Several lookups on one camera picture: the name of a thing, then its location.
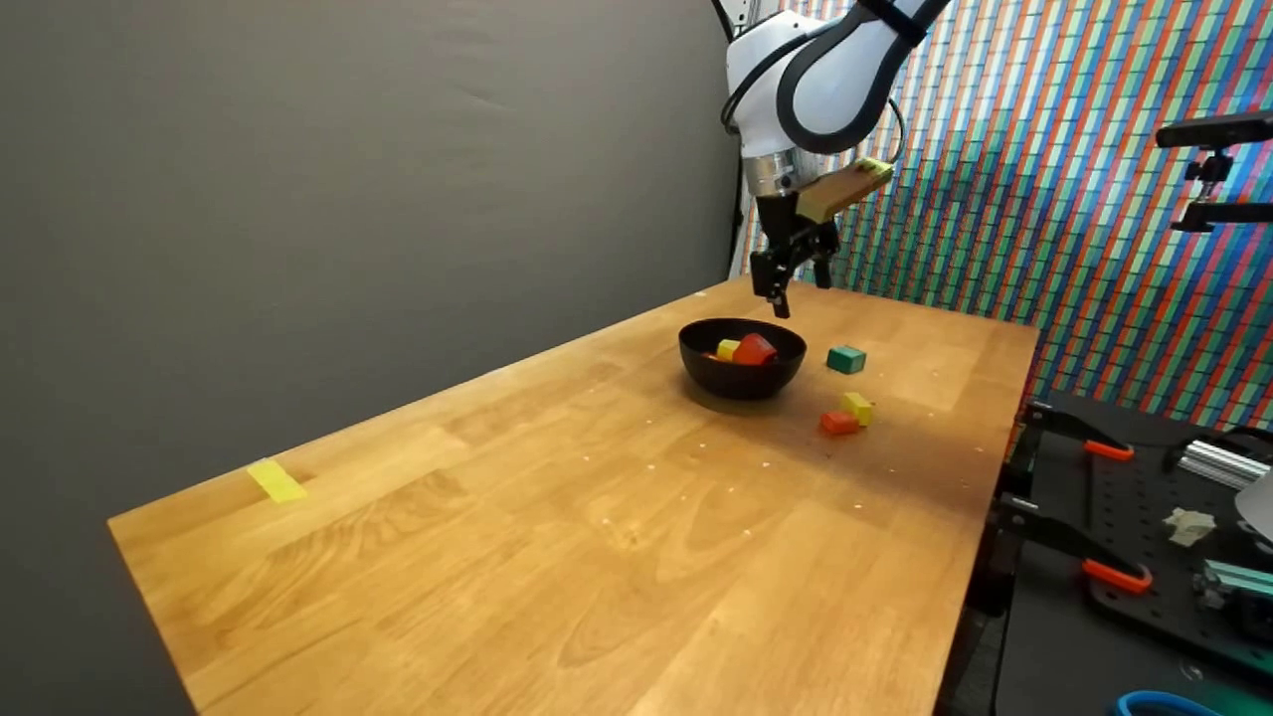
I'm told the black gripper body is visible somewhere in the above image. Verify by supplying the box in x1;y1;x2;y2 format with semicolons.
753;195;840;294

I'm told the large green cube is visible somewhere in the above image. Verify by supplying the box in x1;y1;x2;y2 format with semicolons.
828;346;867;374

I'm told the yellow-green cube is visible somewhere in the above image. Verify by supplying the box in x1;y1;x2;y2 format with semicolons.
840;389;875;427

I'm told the yellow cube red side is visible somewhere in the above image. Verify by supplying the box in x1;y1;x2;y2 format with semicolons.
819;411;864;439

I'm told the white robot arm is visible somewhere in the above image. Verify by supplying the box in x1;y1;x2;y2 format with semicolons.
712;0;952;317

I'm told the black bowl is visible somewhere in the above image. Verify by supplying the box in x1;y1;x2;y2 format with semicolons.
679;317;807;403

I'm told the black clamp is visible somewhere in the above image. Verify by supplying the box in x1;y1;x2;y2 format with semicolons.
994;493;1152;598

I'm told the black perforated side board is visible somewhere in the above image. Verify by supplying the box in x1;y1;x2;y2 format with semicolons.
970;398;1273;716

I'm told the yellow tape strip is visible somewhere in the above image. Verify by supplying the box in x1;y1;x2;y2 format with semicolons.
245;463;307;507

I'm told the orange-handled clamp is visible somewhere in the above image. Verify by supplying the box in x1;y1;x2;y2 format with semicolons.
1026;403;1136;464

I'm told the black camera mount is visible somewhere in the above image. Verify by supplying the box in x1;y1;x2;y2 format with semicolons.
1152;110;1273;229

